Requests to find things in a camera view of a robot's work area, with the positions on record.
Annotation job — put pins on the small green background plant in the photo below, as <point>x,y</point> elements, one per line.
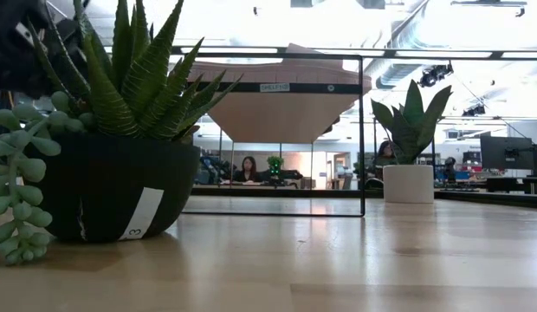
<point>275,162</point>

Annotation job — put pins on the white cylindrical pot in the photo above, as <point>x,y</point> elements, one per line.
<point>408,184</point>

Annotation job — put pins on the person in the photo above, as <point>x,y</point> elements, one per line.
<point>247,171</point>
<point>384,151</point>

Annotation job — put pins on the black computer monitor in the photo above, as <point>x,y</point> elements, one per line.
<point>506,151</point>

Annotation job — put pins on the black ceiling-mounted device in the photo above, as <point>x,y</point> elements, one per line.
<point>433,76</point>

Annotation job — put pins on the black bowl planter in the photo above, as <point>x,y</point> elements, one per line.
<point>99,186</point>

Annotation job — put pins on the spiky green aloe plant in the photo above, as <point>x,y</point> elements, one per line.
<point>134,86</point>

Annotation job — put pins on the green snake plant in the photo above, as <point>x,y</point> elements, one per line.
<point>413,130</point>

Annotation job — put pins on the black background robot arm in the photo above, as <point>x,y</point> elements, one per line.
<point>449,167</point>

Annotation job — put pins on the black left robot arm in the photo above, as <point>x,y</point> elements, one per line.
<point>67,39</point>

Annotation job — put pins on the pale green trailing succulent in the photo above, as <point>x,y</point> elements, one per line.
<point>32,169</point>

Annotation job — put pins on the small black ceiling device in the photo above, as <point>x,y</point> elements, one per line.
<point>474,111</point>

